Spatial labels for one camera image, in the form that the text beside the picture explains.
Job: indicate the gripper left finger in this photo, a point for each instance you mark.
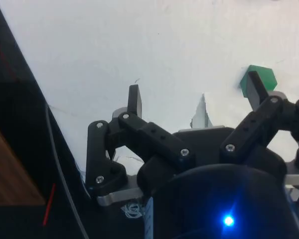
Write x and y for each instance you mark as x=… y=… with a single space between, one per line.
x=154 y=135

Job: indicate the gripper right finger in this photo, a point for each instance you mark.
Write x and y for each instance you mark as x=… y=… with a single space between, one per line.
x=254 y=124

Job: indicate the green cube block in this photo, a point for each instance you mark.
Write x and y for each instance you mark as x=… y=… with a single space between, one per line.
x=267 y=77

